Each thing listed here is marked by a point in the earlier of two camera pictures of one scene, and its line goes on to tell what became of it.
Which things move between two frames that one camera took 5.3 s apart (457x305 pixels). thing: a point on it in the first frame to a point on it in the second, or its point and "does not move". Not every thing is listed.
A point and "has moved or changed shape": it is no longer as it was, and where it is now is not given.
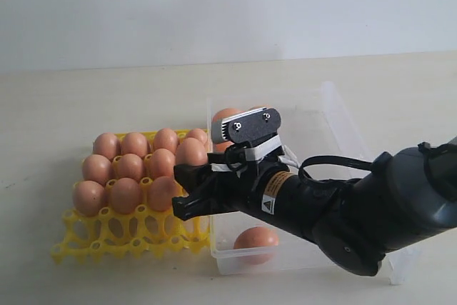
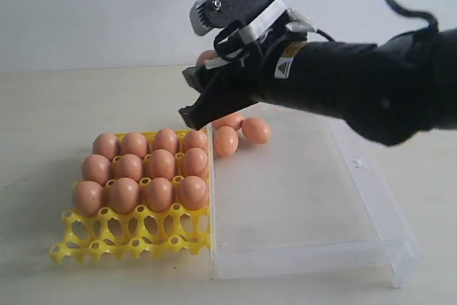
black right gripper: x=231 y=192 to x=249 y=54
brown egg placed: x=106 y=144 does not move
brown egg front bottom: x=255 y=236 has moved or changed shape
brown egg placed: x=134 y=143 does not move
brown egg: x=257 y=107 to x=206 y=55
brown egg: x=88 y=198 does not move
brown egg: x=191 y=151 has moved or changed shape
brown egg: x=161 y=193 does not move
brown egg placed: x=96 y=168 does not move
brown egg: x=125 y=193 does not move
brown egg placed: x=163 y=163 does not move
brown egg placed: x=166 y=138 does not move
